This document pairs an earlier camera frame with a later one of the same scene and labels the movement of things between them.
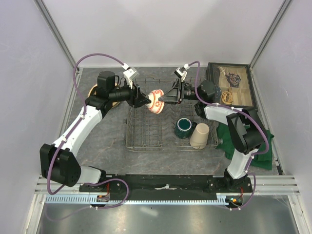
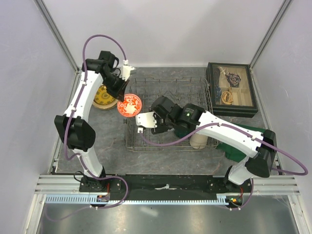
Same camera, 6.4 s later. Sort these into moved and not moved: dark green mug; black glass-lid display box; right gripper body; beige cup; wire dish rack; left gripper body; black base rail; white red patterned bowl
Moved: white red patterned bowl; right gripper body; left gripper body
Not moved: wire dish rack; black base rail; black glass-lid display box; dark green mug; beige cup
